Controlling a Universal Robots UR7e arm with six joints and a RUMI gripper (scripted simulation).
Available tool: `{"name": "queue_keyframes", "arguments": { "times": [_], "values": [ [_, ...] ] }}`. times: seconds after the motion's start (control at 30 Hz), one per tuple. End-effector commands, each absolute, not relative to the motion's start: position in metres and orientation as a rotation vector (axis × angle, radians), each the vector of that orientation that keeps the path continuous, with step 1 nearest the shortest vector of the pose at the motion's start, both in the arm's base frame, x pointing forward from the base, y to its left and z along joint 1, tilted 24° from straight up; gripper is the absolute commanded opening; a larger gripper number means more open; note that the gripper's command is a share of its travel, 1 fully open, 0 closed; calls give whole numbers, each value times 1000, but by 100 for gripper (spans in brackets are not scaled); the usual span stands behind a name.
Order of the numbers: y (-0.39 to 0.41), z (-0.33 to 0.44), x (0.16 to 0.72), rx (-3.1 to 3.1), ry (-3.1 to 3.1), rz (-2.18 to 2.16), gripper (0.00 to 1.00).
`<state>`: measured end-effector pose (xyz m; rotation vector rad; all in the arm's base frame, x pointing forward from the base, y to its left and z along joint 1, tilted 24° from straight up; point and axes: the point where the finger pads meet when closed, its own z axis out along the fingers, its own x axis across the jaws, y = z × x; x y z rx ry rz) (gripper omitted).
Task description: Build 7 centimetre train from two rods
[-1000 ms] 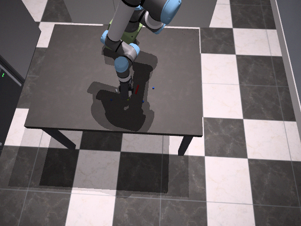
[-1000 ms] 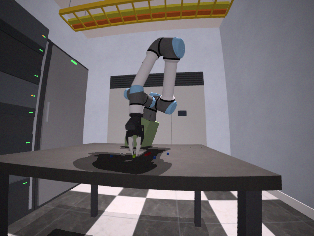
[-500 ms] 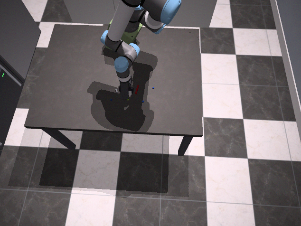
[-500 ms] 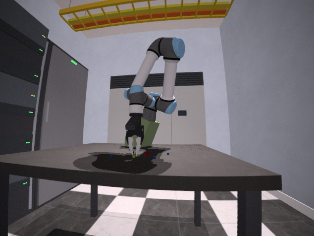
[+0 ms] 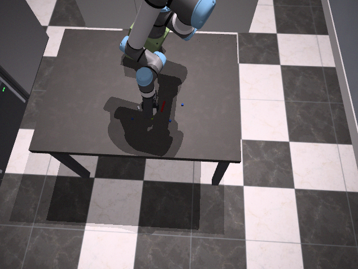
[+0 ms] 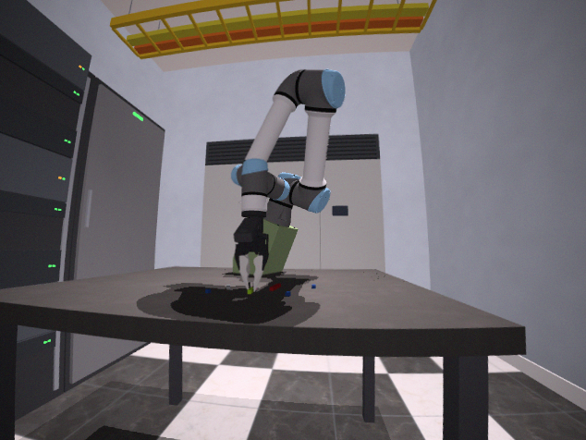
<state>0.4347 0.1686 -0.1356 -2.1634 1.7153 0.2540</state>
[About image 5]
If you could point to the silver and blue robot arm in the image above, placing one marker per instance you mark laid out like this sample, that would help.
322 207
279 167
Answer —
183 17

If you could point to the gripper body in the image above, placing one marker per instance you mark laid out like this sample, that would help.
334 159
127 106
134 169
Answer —
154 97

